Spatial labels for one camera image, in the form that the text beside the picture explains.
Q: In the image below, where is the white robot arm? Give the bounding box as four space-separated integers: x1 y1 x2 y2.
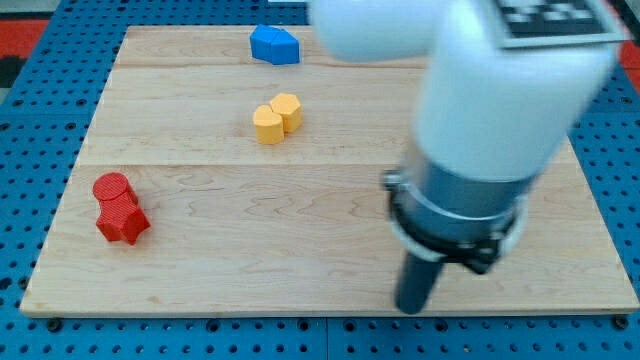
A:
309 0 625 274

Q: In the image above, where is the yellow rounded block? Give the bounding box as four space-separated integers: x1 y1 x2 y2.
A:
252 105 285 145

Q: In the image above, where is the yellow hexagon block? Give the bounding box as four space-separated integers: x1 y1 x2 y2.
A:
269 93 303 133

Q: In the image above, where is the wooden board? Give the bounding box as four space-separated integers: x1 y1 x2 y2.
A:
19 24 640 319

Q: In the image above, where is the blue right block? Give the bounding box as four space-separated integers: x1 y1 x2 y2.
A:
269 29 300 65

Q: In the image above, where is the blue block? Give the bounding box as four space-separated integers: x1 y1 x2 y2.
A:
249 24 281 62
269 29 300 65

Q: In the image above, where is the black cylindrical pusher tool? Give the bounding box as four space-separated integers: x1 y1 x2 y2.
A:
394 252 443 315

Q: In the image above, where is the blue left block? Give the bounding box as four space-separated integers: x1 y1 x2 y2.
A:
249 24 281 62

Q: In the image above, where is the red cylinder block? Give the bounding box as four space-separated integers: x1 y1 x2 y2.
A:
92 172 138 204

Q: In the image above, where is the red star block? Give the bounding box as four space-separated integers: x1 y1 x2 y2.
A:
96 192 151 245

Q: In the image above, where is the black white marker tag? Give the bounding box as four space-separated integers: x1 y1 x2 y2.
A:
485 0 627 49

